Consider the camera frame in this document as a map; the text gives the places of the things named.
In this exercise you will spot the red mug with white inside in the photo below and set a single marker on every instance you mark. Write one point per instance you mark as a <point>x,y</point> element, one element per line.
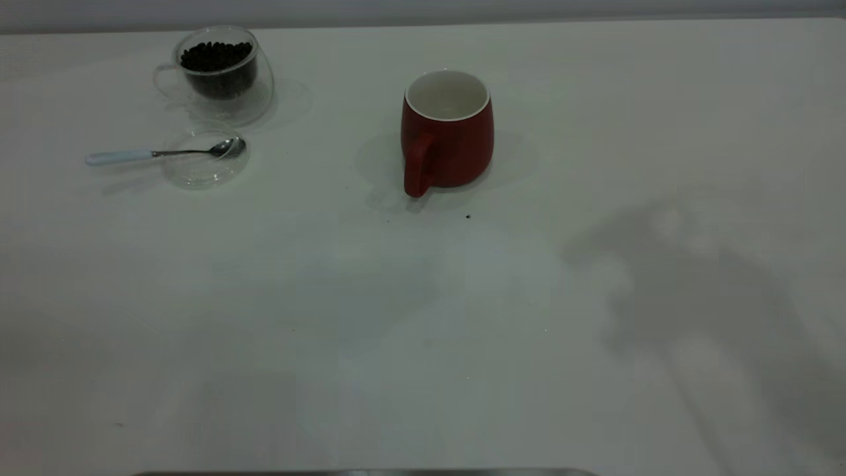
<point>462,152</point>

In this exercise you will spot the dark coffee beans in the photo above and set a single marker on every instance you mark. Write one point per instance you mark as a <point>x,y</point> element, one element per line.
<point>218,66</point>

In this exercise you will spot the clear double-wall glass cup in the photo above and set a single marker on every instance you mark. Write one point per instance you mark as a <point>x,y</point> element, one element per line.
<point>261,92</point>

